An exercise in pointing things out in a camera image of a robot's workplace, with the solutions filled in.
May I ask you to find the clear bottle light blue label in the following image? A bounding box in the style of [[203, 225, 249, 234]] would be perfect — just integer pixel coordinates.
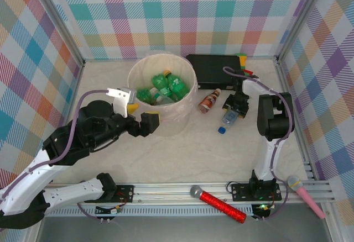
[[217, 108, 241, 135]]

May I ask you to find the brown Nescafe coffee bottle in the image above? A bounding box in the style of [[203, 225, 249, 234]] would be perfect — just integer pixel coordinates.
[[197, 88, 222, 114]]

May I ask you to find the cream plastic waste bin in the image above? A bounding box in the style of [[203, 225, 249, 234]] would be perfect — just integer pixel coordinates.
[[127, 53, 199, 137]]

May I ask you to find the clear bottle green neck ring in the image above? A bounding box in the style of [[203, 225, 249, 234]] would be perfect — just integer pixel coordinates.
[[150, 87, 175, 106]]

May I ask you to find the black hard case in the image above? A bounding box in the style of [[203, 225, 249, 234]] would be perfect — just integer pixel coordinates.
[[185, 54, 242, 91]]

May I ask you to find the red glitter microphone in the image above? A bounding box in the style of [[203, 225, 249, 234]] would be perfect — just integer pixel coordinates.
[[189, 185, 247, 223]]

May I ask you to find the pink microphone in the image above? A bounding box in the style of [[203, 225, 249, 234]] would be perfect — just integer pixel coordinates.
[[287, 175, 326, 220]]

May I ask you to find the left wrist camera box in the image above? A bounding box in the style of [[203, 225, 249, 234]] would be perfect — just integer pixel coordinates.
[[107, 87, 138, 117]]

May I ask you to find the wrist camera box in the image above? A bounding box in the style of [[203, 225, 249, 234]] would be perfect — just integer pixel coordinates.
[[107, 87, 138, 117], [231, 73, 244, 92]]

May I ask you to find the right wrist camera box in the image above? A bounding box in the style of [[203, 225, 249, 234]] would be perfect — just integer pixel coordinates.
[[231, 73, 244, 92]]

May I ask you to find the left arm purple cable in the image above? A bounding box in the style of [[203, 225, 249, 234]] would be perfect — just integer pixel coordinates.
[[0, 89, 109, 202]]

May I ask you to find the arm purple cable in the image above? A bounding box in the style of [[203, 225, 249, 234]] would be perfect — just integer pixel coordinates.
[[222, 66, 294, 220], [0, 89, 109, 202]]

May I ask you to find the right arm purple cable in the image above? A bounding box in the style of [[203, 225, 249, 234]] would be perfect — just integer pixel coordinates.
[[222, 66, 294, 220]]

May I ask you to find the aluminium table side rail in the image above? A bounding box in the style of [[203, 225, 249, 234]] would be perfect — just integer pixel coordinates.
[[275, 58, 337, 196]]

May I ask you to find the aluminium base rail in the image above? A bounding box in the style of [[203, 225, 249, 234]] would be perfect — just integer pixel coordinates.
[[44, 182, 335, 207]]

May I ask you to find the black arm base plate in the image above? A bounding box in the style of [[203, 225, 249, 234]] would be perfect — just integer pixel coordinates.
[[84, 183, 136, 204], [231, 182, 283, 202]]

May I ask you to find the white slotted cable duct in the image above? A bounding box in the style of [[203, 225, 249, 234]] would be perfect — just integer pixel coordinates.
[[44, 204, 255, 218]]

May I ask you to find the aluminium frame post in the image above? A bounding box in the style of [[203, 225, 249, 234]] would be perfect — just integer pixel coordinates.
[[33, 0, 85, 66], [275, 0, 330, 63]]

